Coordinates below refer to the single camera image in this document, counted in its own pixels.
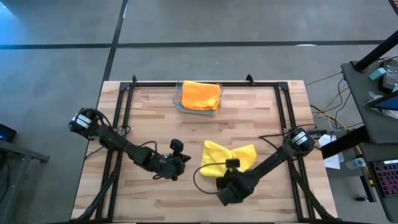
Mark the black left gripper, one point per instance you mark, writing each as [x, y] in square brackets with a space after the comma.
[169, 166]

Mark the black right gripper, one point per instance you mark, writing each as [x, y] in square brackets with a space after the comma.
[236, 186]

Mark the yellow microfiber towel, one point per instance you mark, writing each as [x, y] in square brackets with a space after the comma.
[217, 155]

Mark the clear plastic bin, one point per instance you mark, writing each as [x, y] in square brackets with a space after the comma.
[175, 96]

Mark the orange microfiber towel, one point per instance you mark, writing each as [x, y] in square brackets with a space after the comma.
[200, 95]

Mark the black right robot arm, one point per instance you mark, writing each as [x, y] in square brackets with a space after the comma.
[280, 155]

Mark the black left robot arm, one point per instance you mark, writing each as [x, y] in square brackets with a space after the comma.
[118, 143]

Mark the black clamp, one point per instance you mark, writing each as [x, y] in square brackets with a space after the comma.
[134, 79]
[249, 79]

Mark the white paper sheet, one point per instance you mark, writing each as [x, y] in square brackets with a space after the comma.
[334, 161]

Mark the clear plastic bottle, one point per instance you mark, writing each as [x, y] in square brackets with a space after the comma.
[357, 163]

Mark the small black floor object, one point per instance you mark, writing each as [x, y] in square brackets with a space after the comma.
[360, 198]

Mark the grey side table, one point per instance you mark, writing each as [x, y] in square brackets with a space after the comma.
[357, 102]

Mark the dark grey desk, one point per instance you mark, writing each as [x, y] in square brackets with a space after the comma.
[382, 151]

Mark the backlit keyboard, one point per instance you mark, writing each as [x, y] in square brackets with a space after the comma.
[388, 179]

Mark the grey metal table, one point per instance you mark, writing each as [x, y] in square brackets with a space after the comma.
[18, 149]

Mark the clear plastic bag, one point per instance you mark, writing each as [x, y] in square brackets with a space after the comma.
[390, 113]

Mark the dark tablet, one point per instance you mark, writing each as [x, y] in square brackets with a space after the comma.
[388, 102]

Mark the black device with blue light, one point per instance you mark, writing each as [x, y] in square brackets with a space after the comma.
[7, 133]

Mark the teal box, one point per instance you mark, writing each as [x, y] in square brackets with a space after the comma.
[377, 74]

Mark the black electronic device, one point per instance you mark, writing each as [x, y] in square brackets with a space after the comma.
[390, 77]

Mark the black pole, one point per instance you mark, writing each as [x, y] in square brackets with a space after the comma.
[377, 51]

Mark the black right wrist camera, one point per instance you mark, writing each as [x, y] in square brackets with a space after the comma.
[234, 188]

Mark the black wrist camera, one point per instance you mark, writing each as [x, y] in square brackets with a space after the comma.
[168, 163]
[234, 188]

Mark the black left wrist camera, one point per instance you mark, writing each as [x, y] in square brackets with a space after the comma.
[168, 163]

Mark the black aluminium frame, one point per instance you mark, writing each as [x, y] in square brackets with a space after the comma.
[155, 84]

